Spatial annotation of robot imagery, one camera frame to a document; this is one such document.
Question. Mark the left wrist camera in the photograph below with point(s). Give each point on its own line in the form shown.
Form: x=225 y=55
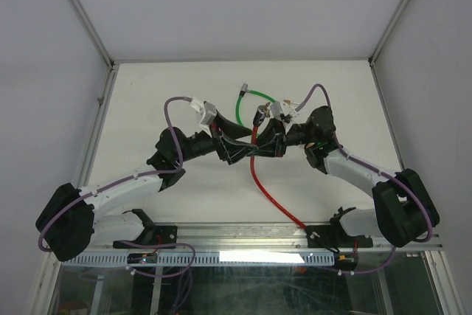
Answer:
x=205 y=111

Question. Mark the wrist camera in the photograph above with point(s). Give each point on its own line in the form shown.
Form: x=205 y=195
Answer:
x=283 y=112
x=205 y=111

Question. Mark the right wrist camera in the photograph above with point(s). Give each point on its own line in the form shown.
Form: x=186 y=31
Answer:
x=283 y=112

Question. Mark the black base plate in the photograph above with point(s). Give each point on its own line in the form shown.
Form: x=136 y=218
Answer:
x=152 y=236
x=330 y=237

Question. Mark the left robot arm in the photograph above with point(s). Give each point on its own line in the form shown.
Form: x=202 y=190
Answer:
x=77 y=217

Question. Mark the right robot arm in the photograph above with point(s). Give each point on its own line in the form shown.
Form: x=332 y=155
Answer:
x=403 y=211

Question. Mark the silver keys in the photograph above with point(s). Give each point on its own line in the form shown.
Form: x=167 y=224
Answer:
x=265 y=107

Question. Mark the green cable lock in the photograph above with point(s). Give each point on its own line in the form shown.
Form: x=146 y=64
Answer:
x=246 y=104

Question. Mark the red cable lock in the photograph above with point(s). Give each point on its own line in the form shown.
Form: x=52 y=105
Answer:
x=261 y=183

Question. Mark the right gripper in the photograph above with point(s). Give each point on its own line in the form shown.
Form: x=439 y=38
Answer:
x=273 y=141

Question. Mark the brass long-shackle padlock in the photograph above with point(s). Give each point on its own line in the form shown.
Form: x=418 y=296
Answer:
x=290 y=102

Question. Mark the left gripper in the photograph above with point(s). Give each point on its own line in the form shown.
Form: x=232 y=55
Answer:
x=228 y=150

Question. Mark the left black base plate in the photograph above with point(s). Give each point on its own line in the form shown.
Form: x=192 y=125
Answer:
x=152 y=236

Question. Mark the aluminium front rail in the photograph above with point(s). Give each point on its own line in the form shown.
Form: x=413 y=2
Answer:
x=201 y=236

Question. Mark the white slotted cable duct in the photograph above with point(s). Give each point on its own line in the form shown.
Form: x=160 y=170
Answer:
x=201 y=259

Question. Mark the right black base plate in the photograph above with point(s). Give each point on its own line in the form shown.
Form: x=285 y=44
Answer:
x=330 y=237

